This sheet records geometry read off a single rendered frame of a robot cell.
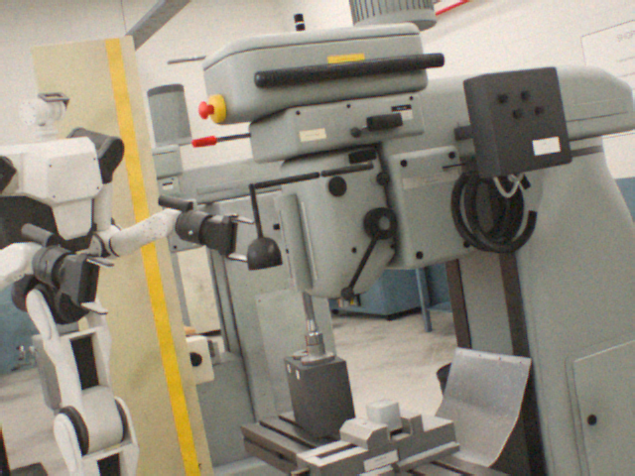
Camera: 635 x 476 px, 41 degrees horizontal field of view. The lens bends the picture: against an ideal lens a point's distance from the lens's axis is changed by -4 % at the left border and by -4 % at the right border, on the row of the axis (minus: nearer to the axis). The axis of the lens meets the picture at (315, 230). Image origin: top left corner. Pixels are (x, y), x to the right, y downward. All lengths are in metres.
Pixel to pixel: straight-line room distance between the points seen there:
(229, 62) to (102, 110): 1.82
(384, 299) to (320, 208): 7.44
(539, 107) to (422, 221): 0.37
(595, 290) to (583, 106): 0.47
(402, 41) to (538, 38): 5.80
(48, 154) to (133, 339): 1.49
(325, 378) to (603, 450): 0.72
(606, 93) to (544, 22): 5.34
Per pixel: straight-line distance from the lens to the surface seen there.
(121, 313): 3.60
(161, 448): 3.72
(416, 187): 1.96
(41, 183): 2.26
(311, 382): 2.29
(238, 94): 1.83
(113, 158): 2.52
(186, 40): 11.60
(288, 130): 1.85
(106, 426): 2.41
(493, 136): 1.79
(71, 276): 1.96
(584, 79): 2.33
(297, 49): 1.86
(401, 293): 9.41
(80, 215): 2.36
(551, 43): 7.64
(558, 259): 2.11
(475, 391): 2.25
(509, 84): 1.83
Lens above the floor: 1.56
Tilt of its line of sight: 3 degrees down
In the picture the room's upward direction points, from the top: 10 degrees counter-clockwise
